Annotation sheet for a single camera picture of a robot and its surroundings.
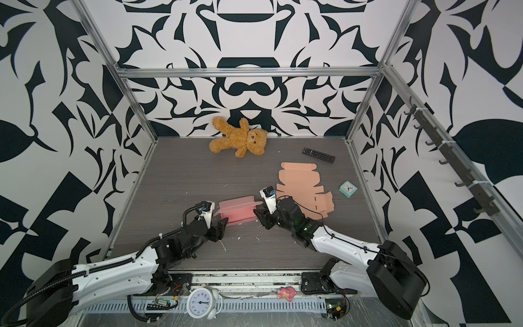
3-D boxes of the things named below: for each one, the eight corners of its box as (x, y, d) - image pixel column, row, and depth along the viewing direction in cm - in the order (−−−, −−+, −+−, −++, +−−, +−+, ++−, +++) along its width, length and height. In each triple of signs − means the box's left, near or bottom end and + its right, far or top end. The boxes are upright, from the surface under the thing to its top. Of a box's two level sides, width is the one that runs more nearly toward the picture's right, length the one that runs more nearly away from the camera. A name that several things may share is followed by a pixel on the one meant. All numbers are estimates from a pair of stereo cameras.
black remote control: (302, 153, 116) (302, 150, 114) (303, 149, 118) (304, 146, 116) (333, 164, 111) (334, 161, 109) (334, 160, 113) (336, 157, 111)
